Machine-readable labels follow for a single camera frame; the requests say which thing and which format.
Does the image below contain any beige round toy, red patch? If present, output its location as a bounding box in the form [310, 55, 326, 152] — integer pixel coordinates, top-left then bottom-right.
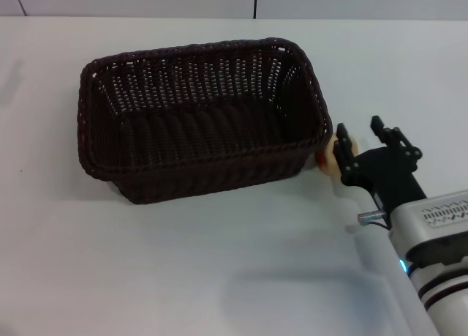
[316, 133, 360, 176]

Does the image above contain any black woven rectangular basket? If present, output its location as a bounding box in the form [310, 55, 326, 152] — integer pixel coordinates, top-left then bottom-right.
[76, 37, 333, 205]

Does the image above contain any white vented wrist camera box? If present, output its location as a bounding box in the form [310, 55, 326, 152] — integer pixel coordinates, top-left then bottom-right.
[387, 189, 468, 253]

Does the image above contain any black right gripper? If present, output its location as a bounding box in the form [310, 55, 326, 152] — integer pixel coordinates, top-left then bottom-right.
[331, 115, 429, 214]

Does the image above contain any silver metal cable plug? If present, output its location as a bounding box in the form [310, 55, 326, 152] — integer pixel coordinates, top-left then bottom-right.
[357, 210, 385, 225]

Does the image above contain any thin black cable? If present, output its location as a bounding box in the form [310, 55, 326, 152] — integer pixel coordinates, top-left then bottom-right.
[365, 218, 391, 231]

